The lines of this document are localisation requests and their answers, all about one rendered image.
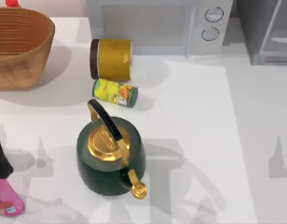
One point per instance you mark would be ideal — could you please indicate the pink bottle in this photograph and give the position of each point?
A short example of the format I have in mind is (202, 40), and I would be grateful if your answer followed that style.
(6, 198)

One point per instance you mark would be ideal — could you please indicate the grey cabinet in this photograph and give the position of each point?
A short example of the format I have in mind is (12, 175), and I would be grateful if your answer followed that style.
(257, 28)

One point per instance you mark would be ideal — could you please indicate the brown woven basket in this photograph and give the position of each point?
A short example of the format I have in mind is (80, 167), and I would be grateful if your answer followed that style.
(20, 53)

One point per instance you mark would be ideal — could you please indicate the red round object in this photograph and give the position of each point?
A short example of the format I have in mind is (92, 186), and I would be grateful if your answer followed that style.
(12, 2)

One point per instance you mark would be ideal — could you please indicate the green kettle with gold lid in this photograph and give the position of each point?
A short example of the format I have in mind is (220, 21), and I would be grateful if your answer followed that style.
(104, 168)

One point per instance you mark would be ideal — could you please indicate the yellow and green can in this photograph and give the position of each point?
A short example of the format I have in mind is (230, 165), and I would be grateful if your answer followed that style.
(113, 92)

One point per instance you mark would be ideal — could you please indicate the pale microwave oven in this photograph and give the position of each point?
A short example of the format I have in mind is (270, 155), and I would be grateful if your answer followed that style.
(225, 21)

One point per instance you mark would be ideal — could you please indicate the round microwave knob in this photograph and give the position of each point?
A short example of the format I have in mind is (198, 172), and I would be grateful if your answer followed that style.
(214, 14)
(210, 34)

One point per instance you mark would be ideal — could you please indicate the microwave oven door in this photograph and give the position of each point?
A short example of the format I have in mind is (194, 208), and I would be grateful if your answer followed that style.
(145, 25)

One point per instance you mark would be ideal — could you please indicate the yellow jar with brown lid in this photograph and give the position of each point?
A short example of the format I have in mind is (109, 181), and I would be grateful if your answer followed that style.
(113, 59)

